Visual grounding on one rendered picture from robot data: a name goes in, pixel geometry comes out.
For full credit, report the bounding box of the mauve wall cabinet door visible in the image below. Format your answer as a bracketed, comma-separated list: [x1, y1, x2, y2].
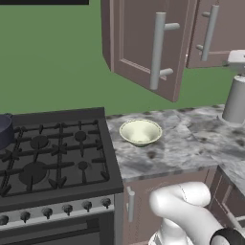
[100, 0, 199, 103]
[186, 0, 245, 70]

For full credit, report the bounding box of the mauve corner base cabinet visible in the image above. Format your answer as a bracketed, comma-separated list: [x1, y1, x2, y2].
[207, 166, 245, 231]

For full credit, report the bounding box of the pale green bowl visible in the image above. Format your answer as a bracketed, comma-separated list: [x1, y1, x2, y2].
[119, 119, 164, 147]

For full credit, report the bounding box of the dark blue pot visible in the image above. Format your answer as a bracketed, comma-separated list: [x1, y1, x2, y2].
[0, 113, 15, 151]

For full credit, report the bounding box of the black range hood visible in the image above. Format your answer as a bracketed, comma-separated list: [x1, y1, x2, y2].
[0, 0, 90, 6]

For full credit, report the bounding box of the black gas hob stove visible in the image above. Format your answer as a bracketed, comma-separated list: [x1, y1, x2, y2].
[0, 106, 124, 245]

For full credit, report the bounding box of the mauve base cabinet door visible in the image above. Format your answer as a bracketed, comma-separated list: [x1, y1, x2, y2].
[122, 167, 218, 245]

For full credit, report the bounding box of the short grey cabinet handle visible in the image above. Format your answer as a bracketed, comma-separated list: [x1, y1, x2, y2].
[125, 186, 136, 223]

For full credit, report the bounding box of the long grey cabinet handle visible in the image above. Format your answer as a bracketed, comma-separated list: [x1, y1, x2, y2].
[195, 4, 220, 62]
[149, 11, 181, 91]

